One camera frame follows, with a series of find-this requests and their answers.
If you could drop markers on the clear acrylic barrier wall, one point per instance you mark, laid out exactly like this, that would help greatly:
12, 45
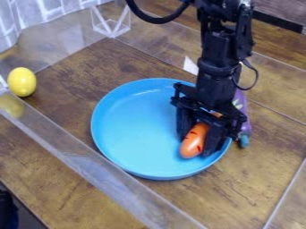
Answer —
251, 190

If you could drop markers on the orange toy carrot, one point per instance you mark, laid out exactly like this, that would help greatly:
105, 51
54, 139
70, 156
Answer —
192, 143

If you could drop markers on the clear acrylic triangle bracket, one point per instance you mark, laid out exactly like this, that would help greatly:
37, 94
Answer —
111, 19

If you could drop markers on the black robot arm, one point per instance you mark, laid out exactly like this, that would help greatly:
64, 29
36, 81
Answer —
225, 35

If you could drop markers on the purple toy eggplant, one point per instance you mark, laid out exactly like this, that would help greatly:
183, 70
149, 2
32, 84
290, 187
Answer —
240, 105

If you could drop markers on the white grey curtain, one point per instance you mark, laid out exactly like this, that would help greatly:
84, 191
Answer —
20, 14

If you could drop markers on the yellow toy lemon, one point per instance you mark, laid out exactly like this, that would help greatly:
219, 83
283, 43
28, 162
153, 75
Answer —
21, 81

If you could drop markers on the black bar in background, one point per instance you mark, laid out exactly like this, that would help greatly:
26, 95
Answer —
282, 23

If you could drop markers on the blue round plate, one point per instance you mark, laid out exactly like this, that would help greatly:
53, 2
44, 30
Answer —
132, 128

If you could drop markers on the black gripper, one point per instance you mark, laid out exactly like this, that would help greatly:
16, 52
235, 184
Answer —
207, 101

